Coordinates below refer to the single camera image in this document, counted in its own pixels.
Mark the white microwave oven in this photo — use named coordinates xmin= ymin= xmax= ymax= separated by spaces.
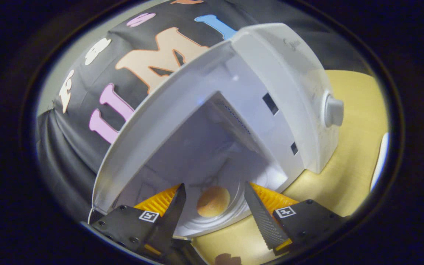
xmin=87 ymin=23 xmax=345 ymax=238

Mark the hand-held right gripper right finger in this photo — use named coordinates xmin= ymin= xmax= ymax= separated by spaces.
xmin=244 ymin=181 xmax=347 ymax=256

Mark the glazed brown doughnut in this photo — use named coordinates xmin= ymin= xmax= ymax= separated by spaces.
xmin=197 ymin=186 xmax=231 ymax=218

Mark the white square plate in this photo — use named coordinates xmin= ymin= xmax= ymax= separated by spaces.
xmin=370 ymin=132 xmax=390 ymax=192

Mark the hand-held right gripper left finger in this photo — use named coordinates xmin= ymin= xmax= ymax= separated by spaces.
xmin=92 ymin=183 xmax=187 ymax=258

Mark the glass turntable plate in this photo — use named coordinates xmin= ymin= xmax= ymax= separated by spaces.
xmin=177 ymin=173 xmax=258 ymax=236

